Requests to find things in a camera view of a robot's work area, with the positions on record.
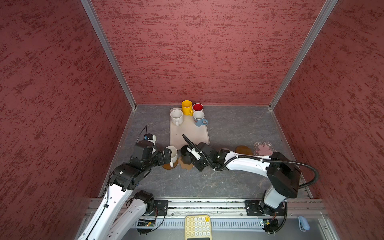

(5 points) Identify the black mug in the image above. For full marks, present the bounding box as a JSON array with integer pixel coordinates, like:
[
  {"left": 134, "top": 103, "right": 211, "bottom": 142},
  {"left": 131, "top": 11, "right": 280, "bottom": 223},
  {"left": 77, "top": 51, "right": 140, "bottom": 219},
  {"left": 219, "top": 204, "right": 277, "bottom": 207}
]
[{"left": 181, "top": 145, "right": 193, "bottom": 165}]

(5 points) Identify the brown paw coaster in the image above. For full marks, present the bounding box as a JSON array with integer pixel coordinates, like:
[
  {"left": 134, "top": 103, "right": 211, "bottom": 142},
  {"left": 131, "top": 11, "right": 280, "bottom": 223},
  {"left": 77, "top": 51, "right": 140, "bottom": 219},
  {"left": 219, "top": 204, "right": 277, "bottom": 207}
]
[{"left": 179, "top": 159, "right": 195, "bottom": 171}]

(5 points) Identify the brown glossy coaster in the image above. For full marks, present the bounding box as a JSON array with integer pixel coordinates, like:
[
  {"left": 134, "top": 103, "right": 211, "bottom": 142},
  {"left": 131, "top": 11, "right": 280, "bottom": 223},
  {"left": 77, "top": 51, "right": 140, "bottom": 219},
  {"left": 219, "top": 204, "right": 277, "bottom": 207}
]
[{"left": 162, "top": 160, "right": 179, "bottom": 170}]

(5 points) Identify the white mug front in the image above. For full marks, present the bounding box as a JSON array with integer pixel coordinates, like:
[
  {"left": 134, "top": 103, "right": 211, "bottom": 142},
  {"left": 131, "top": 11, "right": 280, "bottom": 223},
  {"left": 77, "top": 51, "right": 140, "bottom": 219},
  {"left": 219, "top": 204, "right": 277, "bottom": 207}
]
[{"left": 167, "top": 146, "right": 178, "bottom": 163}]

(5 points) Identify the white mug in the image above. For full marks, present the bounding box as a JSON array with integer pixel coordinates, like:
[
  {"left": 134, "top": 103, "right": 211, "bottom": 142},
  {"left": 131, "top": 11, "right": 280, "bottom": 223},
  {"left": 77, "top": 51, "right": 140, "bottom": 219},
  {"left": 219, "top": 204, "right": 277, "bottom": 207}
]
[
  {"left": 167, "top": 146, "right": 178, "bottom": 163},
  {"left": 170, "top": 109, "right": 184, "bottom": 127}
]

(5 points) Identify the brown wooden coaster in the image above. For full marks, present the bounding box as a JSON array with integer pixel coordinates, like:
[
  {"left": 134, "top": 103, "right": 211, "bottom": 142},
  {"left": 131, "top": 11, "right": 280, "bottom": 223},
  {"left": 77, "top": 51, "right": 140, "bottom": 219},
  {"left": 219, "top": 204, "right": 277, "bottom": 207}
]
[{"left": 235, "top": 146, "right": 253, "bottom": 156}]

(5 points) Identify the pink flower coaster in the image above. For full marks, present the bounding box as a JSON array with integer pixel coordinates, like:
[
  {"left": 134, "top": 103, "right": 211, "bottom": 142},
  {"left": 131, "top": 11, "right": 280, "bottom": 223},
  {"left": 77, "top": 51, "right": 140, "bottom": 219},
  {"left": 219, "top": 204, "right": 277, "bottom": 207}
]
[{"left": 254, "top": 142, "right": 276, "bottom": 156}]

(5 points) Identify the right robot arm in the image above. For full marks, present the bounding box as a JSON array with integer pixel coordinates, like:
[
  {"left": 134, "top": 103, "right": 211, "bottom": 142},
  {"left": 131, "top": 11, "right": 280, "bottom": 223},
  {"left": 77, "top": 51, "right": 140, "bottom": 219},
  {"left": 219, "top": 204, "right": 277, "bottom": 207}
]
[{"left": 182, "top": 134, "right": 320, "bottom": 216}]

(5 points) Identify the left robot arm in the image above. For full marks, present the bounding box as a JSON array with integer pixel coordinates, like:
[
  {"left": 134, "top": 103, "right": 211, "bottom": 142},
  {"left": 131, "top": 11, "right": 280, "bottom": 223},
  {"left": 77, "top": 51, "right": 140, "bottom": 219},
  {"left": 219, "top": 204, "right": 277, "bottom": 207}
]
[{"left": 79, "top": 134, "right": 172, "bottom": 240}]

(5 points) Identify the beige serving tray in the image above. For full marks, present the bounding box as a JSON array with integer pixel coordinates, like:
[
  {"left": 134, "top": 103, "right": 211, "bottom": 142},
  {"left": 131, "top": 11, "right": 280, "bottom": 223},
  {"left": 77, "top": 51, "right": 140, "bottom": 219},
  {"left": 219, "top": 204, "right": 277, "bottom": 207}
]
[{"left": 170, "top": 108, "right": 210, "bottom": 150}]

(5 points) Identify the blue floral mug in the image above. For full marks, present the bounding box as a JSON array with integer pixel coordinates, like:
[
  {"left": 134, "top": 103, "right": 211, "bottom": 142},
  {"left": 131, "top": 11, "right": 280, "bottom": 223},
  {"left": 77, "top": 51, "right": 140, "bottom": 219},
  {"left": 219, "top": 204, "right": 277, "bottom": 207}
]
[{"left": 193, "top": 111, "right": 208, "bottom": 127}]

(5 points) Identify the white mug rear left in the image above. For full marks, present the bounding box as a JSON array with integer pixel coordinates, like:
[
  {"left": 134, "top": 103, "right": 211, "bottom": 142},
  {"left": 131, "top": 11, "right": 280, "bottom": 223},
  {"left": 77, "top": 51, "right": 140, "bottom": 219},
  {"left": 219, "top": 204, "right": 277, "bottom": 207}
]
[{"left": 170, "top": 109, "right": 184, "bottom": 127}]

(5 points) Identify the red interior mug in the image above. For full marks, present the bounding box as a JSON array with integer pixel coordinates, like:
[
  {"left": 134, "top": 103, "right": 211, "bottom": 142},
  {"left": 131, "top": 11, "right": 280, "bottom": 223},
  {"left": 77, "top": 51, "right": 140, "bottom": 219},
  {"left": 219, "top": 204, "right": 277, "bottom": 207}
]
[{"left": 192, "top": 103, "right": 204, "bottom": 112}]

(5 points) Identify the yellow mug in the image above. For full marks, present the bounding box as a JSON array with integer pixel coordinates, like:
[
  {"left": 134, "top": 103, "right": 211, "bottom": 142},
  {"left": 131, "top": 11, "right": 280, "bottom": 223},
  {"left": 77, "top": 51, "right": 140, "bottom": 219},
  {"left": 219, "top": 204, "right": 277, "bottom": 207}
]
[{"left": 182, "top": 100, "right": 194, "bottom": 116}]

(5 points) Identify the yellow keypad calculator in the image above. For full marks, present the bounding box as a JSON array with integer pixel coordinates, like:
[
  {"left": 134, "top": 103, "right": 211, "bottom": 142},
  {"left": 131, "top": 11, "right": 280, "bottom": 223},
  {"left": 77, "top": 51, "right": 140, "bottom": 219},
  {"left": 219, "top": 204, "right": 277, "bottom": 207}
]
[{"left": 185, "top": 215, "right": 213, "bottom": 240}]

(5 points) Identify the light blue small device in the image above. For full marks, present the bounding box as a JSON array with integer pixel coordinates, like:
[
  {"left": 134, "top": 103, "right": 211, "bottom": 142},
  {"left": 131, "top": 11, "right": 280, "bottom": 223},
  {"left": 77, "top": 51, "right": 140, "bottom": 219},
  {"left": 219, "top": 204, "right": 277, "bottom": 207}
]
[{"left": 298, "top": 216, "right": 311, "bottom": 232}]

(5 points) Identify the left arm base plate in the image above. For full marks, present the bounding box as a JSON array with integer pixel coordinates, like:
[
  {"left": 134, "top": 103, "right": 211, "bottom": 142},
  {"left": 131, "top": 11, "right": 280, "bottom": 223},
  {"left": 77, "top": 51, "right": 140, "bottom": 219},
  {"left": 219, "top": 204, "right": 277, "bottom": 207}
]
[{"left": 127, "top": 199, "right": 169, "bottom": 217}]

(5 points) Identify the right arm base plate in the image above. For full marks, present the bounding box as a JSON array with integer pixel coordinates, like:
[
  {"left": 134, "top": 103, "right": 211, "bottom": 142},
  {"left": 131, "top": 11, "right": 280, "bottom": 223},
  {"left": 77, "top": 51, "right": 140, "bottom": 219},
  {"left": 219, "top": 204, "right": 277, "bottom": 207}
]
[{"left": 245, "top": 200, "right": 287, "bottom": 217}]

